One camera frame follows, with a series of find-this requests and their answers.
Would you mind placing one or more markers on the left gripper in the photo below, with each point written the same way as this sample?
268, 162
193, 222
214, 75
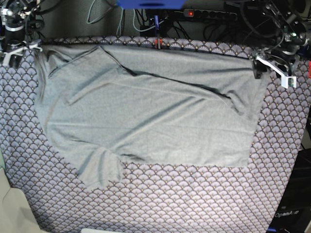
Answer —
286, 61

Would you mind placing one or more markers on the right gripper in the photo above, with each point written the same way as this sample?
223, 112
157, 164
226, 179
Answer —
15, 60

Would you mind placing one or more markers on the grey T-shirt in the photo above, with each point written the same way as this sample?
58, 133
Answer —
100, 106

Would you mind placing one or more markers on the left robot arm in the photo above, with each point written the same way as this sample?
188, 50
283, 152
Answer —
278, 22

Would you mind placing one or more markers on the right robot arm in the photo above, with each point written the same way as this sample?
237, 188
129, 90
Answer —
16, 18

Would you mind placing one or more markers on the red black table clamp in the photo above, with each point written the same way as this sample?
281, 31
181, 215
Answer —
157, 32

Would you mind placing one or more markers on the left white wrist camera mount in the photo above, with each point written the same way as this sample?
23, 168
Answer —
287, 81

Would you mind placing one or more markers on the white power strip red switch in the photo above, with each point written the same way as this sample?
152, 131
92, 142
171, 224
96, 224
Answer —
209, 14

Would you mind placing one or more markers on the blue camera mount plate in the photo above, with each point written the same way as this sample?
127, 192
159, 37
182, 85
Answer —
151, 4

